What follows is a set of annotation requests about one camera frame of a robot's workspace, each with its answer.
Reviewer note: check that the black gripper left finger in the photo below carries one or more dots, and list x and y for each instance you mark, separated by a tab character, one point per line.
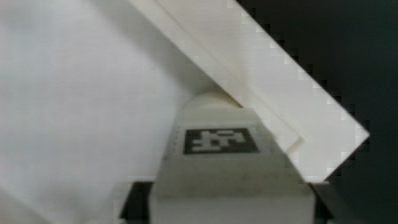
135	207

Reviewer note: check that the white table leg with tag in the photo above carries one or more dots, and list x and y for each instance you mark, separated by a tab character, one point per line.
227	182

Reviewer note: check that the white square tabletop tray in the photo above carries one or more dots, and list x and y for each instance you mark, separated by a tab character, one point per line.
106	62

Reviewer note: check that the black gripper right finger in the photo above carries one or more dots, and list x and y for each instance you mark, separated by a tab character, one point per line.
332	212

